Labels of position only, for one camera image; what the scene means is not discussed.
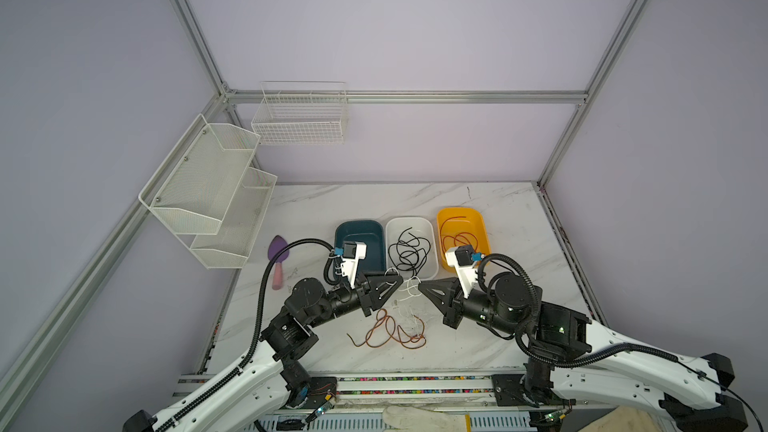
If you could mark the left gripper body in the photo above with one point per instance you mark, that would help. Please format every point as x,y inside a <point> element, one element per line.
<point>344,300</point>

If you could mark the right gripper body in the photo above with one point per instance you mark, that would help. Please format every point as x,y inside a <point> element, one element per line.
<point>478,307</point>

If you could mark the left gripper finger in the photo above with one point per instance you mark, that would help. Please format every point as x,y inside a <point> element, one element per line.
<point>375,300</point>
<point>381,282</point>

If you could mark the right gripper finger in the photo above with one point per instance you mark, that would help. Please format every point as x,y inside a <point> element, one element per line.
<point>442,290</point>
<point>452,313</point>

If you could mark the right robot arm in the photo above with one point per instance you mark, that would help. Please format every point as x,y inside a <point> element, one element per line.
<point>572,358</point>

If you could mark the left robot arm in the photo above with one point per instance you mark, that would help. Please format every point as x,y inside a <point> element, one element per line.
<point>269,375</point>

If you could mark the white plastic bin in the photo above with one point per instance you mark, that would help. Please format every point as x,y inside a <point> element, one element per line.
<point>411,248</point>

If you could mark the teal plastic bin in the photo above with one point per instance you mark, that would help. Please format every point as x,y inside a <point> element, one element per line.
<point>369,232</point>

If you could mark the yellow plastic bin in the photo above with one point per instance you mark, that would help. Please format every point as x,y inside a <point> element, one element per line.
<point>459,226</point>

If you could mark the purple pink spatula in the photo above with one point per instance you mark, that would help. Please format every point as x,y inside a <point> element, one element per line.
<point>276,256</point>

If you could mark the white mesh two-tier shelf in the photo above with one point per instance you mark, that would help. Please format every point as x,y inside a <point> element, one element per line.
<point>209,194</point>

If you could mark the beige cloth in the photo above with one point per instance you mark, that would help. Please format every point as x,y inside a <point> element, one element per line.
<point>623,419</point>

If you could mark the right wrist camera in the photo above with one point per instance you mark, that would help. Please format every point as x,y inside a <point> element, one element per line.
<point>465,262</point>

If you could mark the white wire basket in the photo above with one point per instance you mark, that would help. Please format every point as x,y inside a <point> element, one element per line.
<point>301,113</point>

